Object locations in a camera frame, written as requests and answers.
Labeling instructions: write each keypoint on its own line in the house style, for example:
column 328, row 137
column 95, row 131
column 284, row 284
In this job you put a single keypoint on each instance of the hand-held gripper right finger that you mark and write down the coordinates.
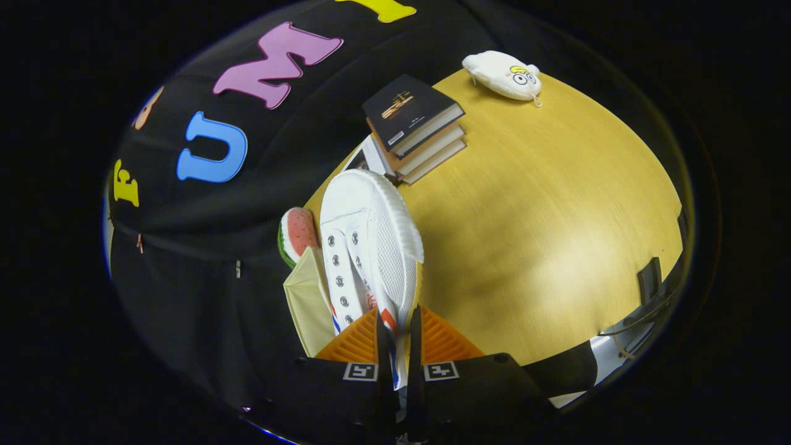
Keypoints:
column 482, row 402

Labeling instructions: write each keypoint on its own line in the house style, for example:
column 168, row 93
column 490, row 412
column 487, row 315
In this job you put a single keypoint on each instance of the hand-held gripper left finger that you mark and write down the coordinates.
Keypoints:
column 340, row 402

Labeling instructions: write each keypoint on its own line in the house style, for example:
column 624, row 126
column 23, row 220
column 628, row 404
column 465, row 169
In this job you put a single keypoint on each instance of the beige fabric storage box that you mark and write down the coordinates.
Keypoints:
column 306, row 296

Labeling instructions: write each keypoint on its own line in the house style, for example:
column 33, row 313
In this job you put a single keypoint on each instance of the white striped canvas shoe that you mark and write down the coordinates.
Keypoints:
column 371, row 210

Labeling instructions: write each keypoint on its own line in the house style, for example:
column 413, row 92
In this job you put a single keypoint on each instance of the black backdrop cloth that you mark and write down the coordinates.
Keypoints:
column 204, row 309

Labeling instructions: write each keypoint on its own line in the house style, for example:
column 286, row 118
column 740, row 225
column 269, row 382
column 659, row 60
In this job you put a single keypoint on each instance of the watermelon slice plush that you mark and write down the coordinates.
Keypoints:
column 300, row 232

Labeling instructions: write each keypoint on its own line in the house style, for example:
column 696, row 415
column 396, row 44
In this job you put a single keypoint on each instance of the thin brown cover book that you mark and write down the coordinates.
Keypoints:
column 435, row 162

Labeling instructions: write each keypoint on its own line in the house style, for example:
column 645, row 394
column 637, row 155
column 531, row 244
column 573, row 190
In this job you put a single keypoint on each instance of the white portrait cover book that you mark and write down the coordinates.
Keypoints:
column 371, row 157

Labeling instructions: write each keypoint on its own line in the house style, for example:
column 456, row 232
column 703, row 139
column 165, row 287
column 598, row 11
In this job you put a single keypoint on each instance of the black cover book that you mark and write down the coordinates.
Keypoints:
column 401, row 108

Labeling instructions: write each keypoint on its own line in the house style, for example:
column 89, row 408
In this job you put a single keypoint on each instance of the white plush toy with eyes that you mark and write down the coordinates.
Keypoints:
column 494, row 71

